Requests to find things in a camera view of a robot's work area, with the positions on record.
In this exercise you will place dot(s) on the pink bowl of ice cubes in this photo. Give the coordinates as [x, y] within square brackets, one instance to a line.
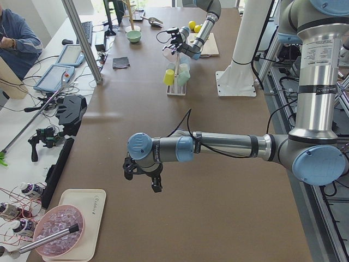
[56, 220]

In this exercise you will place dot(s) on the black keyboard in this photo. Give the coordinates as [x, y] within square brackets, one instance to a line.
[88, 30]

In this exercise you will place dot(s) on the metal scoop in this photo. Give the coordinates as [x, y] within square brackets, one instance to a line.
[154, 21]

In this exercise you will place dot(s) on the aluminium frame post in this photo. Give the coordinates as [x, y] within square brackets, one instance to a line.
[85, 46]

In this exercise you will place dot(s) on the yellow cup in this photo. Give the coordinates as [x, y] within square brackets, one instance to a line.
[169, 77]

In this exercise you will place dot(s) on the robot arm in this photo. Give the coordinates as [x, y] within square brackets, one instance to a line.
[213, 9]
[147, 108]

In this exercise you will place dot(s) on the pink cup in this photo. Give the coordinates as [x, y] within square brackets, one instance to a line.
[169, 56]

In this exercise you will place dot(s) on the light blue cup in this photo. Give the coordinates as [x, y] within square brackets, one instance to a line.
[185, 59]

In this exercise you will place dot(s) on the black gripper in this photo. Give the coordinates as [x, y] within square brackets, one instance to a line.
[152, 173]
[177, 40]

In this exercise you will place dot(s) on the black perforated bracket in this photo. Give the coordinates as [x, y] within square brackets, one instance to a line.
[70, 113]

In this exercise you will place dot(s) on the grey folded cloth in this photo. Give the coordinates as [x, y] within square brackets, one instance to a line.
[120, 62]

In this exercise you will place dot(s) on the green bowl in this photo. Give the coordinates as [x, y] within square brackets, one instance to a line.
[134, 36]

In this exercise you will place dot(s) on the cream plastic tray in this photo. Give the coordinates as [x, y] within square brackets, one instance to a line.
[91, 204]

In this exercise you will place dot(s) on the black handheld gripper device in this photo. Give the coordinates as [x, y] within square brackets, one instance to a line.
[47, 136]

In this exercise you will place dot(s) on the white cup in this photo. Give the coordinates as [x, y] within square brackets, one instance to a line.
[183, 67]

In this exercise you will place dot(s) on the wooden cutting board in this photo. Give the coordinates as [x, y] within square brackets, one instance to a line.
[210, 47]

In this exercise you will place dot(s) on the black computer mouse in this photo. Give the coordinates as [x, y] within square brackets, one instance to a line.
[67, 42]

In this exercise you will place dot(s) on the seated person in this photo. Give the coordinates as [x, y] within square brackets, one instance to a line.
[20, 47]

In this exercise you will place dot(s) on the white wire cup rack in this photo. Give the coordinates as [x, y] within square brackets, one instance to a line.
[177, 74]

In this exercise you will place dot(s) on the whole yellow lemon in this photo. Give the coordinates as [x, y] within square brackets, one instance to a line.
[197, 28]

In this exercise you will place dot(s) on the grey cup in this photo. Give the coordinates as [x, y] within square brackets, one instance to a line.
[171, 66]

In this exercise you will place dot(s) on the teach pendant tablet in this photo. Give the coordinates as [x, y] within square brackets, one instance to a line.
[54, 78]
[71, 55]

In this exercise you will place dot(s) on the mint green cup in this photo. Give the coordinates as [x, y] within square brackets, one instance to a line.
[183, 77]

